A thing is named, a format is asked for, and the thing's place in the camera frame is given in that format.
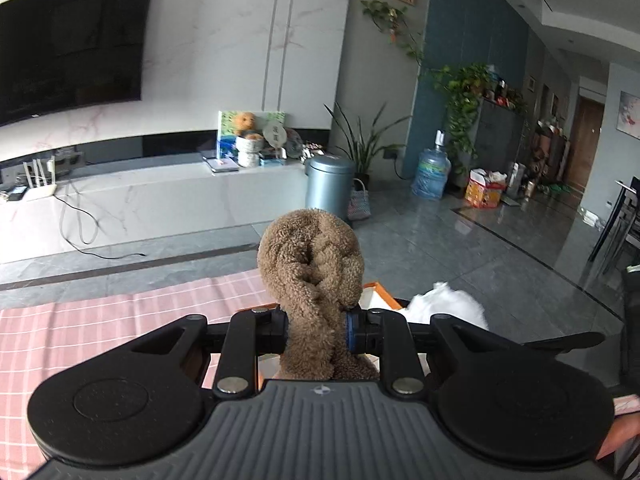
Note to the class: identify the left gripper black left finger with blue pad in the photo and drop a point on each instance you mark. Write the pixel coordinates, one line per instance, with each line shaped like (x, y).
(249, 335)

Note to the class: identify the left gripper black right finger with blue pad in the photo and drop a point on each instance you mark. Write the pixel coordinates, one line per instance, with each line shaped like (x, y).
(387, 335)

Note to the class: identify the white tissue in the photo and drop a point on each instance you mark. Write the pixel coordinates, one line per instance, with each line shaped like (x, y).
(442, 299)

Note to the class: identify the brown fluffy headband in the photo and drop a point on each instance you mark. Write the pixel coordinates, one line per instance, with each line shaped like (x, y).
(311, 264)

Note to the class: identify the person's right hand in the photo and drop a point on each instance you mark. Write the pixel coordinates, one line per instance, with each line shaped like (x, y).
(619, 454)

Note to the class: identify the orange cardboard box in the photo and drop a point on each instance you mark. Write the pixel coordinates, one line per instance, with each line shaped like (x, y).
(380, 304)

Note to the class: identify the blue water jug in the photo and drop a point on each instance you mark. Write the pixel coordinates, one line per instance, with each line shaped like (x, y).
(432, 171)

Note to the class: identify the blue-grey metal trash can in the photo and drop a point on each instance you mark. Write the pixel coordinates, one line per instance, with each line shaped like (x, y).
(329, 184)

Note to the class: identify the orange snack carton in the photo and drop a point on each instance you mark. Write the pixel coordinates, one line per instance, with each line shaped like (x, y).
(485, 188)

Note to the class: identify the tall leafy floor plant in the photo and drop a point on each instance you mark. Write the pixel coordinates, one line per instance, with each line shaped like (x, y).
(364, 144)

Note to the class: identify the brown teddy bear toy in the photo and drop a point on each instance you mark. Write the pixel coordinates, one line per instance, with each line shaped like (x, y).
(243, 122)

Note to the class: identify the white marble tv bench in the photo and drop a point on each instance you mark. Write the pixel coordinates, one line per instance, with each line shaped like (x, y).
(138, 203)

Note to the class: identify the pink checked tablecloth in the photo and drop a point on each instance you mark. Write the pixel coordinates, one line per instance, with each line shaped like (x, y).
(38, 342)

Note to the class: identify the hanging green vine plant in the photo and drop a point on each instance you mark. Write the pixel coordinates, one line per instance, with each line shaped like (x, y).
(463, 85)

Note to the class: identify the white wifi router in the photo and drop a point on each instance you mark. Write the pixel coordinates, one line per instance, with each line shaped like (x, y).
(40, 178)

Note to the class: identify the black wall television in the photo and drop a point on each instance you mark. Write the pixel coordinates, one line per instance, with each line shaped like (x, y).
(61, 55)

